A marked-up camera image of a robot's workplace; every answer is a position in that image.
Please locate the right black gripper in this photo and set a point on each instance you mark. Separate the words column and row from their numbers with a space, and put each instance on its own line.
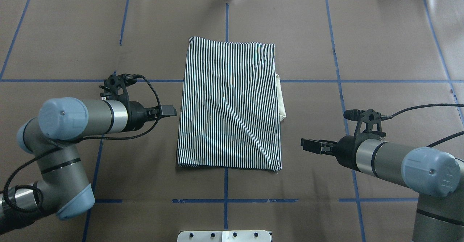
column 346, row 151

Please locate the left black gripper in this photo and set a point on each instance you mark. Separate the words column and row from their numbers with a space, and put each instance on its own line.
column 137, row 114

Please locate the striped polo shirt white collar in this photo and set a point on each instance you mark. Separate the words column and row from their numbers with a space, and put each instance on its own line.
column 230, row 114

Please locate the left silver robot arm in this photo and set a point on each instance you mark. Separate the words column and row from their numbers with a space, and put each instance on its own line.
column 51, row 137

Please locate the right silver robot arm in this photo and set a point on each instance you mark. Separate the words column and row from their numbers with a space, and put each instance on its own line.
column 435, row 175

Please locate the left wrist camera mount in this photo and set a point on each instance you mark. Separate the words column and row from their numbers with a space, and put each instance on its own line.
column 115, row 87

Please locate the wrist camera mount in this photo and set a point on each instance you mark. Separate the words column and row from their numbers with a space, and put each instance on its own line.
column 368, row 124
column 115, row 87

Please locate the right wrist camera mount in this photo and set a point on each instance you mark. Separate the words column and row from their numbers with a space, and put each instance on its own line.
column 368, row 124

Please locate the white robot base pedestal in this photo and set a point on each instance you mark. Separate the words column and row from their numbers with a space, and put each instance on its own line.
column 226, row 236

